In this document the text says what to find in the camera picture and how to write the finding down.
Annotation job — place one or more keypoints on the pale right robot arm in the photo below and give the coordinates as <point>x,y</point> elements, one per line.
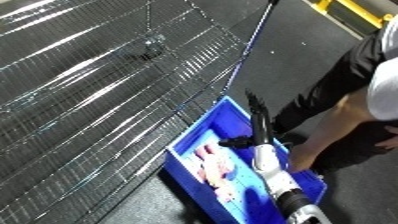
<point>273,171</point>

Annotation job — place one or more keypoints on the pink soft toy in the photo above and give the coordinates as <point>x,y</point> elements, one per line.
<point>213,170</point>

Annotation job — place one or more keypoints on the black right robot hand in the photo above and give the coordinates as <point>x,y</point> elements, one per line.
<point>262,130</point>

